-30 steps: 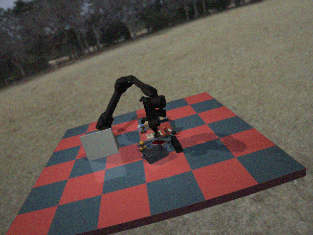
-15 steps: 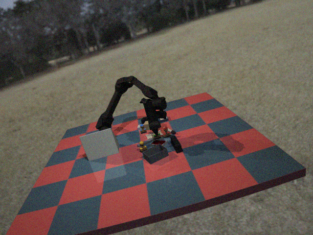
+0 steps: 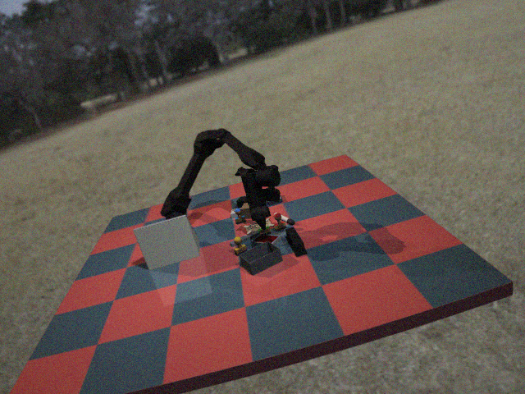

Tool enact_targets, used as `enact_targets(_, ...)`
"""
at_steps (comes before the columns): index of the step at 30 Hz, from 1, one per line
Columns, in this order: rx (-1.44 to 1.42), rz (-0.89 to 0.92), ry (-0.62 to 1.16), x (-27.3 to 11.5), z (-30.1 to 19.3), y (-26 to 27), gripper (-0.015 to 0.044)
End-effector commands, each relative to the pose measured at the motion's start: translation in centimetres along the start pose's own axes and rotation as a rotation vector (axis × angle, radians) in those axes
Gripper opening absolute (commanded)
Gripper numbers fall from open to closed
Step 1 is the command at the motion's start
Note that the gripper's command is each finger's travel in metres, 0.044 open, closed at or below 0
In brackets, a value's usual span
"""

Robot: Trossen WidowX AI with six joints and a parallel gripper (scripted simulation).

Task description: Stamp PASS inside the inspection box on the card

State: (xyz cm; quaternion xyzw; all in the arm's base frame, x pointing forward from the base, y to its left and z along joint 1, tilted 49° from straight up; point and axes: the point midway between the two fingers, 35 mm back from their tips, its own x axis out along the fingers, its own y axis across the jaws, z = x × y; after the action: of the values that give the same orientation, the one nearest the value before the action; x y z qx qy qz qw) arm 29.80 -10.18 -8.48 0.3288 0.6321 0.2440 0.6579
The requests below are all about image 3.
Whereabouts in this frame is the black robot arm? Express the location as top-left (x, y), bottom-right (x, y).
top-left (160, 128), bottom-right (281, 220)

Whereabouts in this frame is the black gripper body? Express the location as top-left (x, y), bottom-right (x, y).
top-left (244, 186), bottom-right (271, 221)

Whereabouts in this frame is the tan cardboard box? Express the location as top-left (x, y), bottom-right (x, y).
top-left (241, 203), bottom-right (251, 218)

